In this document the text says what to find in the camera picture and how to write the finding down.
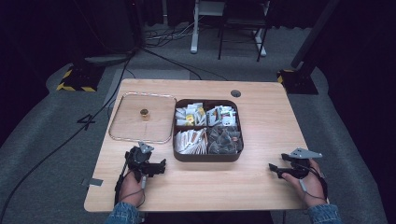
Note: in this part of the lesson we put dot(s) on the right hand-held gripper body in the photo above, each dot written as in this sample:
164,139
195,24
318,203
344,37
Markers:
300,161

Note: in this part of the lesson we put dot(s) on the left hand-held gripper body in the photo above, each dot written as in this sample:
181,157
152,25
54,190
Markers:
138,159

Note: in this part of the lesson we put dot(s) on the person's left hand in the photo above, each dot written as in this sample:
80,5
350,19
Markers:
131,188

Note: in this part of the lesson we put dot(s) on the person's right hand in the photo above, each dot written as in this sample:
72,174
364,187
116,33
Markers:
306,189

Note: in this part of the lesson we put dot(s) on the clear lid with gold knob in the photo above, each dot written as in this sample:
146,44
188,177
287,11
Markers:
137,124

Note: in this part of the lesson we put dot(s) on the pile of white orange sachets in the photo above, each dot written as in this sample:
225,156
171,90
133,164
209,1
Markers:
190,142

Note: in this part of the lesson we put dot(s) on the brown divided box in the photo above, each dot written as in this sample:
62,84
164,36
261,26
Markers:
205,158

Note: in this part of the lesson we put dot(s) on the grey tape strip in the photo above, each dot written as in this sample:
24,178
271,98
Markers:
96,182

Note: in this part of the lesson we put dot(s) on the pile of white yellow sachets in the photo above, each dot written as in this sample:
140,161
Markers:
190,114

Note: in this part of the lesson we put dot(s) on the pile of clear pyramid tea bags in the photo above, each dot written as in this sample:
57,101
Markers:
224,140

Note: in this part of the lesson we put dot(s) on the pile of white grey sachets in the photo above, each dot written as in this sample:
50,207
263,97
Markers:
222,115

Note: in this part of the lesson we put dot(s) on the yellow black striped stand base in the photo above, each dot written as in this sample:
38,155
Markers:
295,81
79,79

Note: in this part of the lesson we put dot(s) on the black slanted stand pole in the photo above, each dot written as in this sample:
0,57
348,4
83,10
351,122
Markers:
314,32

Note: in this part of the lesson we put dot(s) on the white desk leg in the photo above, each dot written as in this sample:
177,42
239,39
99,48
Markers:
195,28

